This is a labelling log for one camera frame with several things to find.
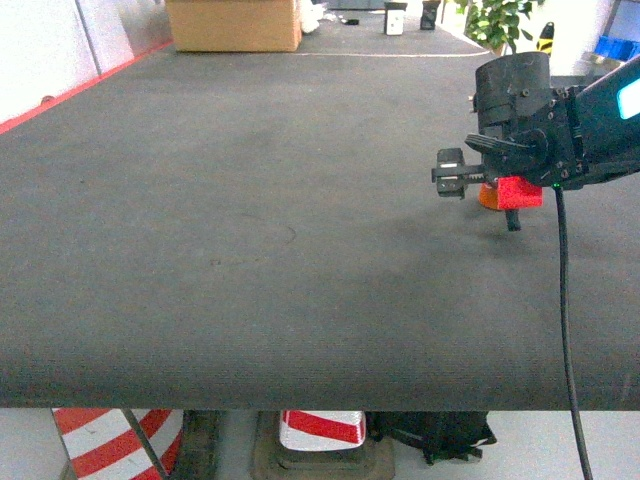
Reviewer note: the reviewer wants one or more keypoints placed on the metal shelf rack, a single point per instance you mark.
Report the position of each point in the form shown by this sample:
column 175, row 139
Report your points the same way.
column 622, row 21

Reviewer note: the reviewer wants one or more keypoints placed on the red white cone middle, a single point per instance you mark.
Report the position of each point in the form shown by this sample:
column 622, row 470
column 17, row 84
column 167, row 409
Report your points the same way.
column 321, row 431

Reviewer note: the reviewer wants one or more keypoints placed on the black backpack on floor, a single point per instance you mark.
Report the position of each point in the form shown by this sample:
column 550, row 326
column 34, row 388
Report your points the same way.
column 443, row 435

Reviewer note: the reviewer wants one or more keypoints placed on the white small box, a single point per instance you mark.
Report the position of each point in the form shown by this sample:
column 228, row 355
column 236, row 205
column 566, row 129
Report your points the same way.
column 394, row 17

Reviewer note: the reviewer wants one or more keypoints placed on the blue shelf bin lower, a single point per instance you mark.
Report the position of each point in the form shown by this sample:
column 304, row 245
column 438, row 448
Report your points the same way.
column 616, row 48

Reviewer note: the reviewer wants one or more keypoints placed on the potted green plant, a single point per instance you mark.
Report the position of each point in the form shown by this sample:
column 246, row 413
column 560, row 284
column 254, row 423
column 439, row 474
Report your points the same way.
column 495, row 24

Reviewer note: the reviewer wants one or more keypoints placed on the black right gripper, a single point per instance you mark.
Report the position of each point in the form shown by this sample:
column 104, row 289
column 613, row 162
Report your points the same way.
column 526, row 129

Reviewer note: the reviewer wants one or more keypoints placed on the red white striped barrier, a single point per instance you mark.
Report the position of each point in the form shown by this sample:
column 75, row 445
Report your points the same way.
column 101, row 444

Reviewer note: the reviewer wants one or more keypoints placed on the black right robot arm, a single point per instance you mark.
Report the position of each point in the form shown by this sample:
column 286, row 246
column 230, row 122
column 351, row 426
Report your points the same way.
column 608, row 125

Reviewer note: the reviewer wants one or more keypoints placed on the large open cardboard box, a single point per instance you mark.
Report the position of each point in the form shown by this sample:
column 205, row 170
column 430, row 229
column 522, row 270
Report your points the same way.
column 235, row 26

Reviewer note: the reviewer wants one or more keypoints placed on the black small box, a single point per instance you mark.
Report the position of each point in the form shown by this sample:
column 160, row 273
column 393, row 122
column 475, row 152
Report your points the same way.
column 429, row 14

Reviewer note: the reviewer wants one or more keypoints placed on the orange 4680 cylinder cap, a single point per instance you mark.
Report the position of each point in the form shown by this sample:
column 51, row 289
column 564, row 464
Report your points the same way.
column 488, row 197

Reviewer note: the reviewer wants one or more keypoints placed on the yellow black traffic cone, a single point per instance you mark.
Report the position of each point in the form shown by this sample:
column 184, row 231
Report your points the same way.
column 545, row 40

